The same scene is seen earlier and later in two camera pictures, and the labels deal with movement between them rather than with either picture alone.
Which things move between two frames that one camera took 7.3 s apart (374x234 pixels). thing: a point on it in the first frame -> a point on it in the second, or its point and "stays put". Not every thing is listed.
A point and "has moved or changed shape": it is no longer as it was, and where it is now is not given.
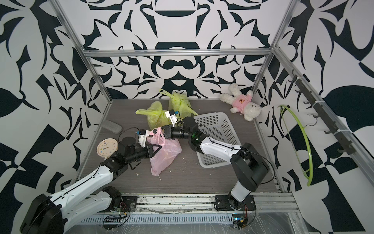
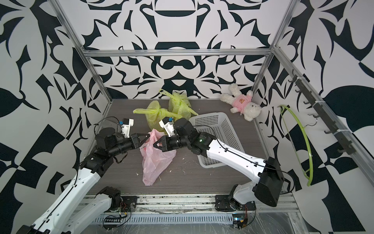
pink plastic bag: [170, 150] has moved or changed shape
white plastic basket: [217, 125] stays put
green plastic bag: [180, 104] stays put
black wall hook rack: [318, 109] stays put
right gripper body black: [176, 132] -> [175, 141]
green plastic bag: [157, 117] stays put
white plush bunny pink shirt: [241, 103] stays put
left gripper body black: [149, 150] -> [134, 141]
